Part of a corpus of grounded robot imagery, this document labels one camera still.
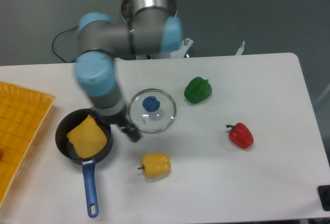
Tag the yellow plastic basket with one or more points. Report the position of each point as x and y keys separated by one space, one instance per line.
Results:
x=23 y=112

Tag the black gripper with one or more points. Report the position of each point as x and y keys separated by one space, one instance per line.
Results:
x=120 y=119

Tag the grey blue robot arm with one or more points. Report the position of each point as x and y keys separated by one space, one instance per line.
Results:
x=152 y=30

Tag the red bell pepper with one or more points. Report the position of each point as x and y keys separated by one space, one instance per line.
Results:
x=240 y=135

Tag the black device at table edge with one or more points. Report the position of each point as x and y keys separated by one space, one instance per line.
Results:
x=323 y=191

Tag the yellow bell pepper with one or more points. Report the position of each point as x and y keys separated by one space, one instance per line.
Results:
x=155 y=164

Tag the glass lid blue knob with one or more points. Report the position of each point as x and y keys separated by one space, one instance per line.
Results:
x=152 y=110

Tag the green bell pepper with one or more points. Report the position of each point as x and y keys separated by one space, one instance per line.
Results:
x=198 y=90

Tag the black pot blue handle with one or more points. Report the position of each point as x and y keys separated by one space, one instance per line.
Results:
x=68 y=123

